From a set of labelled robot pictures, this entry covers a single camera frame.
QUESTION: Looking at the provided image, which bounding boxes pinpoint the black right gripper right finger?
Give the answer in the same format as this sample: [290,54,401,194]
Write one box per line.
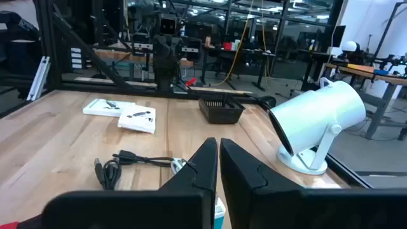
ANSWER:
[219,137,407,229]

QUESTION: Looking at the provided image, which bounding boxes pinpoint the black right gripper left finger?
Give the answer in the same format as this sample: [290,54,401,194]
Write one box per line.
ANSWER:
[41,137,219,229]

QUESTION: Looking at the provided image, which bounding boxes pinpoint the white cable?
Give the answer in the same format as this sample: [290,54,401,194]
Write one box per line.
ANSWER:
[170,156,189,175]

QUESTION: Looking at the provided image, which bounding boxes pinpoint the black cable with plug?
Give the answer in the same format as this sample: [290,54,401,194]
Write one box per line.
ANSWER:
[111,149,175,168]

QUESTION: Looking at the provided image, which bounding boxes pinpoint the small black clip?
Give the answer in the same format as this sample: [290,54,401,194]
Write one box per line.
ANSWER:
[93,157,123,191]

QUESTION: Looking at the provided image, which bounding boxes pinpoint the white printed product box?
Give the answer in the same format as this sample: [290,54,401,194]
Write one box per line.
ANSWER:
[117,104,157,135]
[82,98,137,118]

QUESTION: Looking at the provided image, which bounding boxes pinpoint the translucent green plastic bin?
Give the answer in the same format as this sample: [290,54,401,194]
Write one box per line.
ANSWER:
[214,196,227,229]

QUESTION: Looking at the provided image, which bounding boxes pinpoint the black slotted plastic basket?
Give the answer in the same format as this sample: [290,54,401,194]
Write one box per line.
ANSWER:
[198,93,246,125]

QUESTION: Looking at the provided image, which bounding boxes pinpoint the black table clamp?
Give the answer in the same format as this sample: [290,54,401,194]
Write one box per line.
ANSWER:
[256,95,277,111]

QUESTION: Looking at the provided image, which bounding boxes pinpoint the black background desk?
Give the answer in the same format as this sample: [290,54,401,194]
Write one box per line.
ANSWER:
[200,44,277,92]

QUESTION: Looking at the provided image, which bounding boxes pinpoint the wooden top desk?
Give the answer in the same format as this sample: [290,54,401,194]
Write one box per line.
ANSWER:
[322,62,407,141]

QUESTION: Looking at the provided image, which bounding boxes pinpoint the white dome lamp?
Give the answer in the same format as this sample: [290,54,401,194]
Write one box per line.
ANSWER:
[341,40,359,53]

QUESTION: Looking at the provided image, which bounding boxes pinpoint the black computer monitor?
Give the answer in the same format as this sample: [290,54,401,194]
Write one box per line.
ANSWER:
[330,25,347,48]

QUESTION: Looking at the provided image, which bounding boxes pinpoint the silver aluminium extrusion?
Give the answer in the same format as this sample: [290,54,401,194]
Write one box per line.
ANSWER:
[26,56,52,102]

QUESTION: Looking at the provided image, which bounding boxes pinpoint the hanging yellow cable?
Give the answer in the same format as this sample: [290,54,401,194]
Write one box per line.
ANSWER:
[208,0,255,87]

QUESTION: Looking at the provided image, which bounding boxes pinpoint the black aluminium rig frame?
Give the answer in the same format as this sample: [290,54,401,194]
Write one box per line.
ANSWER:
[0,0,277,111]

